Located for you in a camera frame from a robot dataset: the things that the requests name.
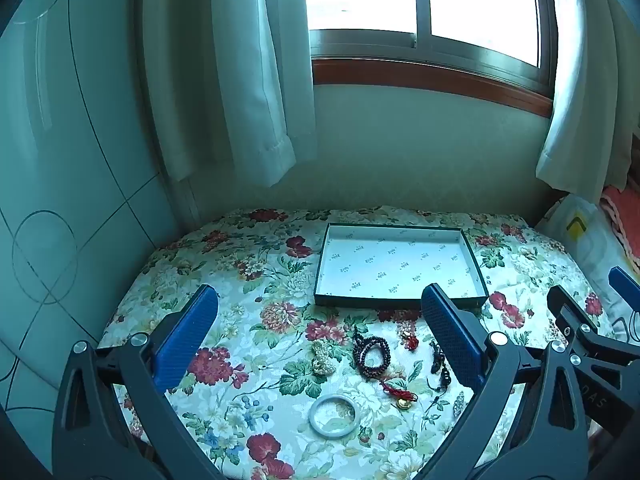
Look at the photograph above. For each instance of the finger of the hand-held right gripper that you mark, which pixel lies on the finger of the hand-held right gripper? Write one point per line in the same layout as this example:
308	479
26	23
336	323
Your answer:
625	282
565	305

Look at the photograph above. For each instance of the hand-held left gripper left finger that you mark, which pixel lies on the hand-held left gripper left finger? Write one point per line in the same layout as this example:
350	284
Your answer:
190	330

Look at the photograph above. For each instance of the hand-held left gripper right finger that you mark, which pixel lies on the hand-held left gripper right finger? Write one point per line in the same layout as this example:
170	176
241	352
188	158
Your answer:
450	330

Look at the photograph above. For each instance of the rhinestone brooch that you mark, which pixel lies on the rhinestone brooch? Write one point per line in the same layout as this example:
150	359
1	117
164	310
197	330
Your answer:
459	403

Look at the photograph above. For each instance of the red knot charm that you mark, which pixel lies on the red knot charm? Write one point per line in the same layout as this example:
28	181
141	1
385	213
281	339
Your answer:
400	395

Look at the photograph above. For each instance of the shallow white green-edged box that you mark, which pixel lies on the shallow white green-edged box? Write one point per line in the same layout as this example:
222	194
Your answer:
390	260

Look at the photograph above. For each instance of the pearl flower brooch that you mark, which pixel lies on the pearl flower brooch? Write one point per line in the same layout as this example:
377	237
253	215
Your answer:
320	355

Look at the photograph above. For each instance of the white jade bangle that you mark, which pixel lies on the white jade bangle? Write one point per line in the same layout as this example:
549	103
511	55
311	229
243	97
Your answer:
312	412

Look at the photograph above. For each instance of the small red gold charm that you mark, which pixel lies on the small red gold charm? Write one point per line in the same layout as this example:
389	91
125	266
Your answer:
411	341

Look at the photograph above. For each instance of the floral table cloth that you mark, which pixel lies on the floral table cloth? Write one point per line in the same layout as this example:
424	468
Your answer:
250	360

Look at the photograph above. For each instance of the white pillow with yellow print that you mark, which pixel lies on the white pillow with yellow print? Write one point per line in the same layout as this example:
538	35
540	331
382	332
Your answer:
575	230

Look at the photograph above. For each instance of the pink knitted cloth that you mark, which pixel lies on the pink knitted cloth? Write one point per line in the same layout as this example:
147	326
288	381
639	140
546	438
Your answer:
622	210

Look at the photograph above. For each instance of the pale curtain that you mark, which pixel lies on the pale curtain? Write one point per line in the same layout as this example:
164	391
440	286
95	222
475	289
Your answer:
575	110
240	60

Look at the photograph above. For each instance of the pale patterned wardrobe door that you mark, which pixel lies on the pale patterned wardrobe door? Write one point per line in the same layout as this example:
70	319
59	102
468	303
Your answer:
75	160

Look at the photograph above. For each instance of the wooden window sill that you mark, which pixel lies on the wooden window sill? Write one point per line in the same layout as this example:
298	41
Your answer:
425	77

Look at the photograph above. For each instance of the window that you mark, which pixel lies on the window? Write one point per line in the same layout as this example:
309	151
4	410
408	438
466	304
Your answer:
425	5

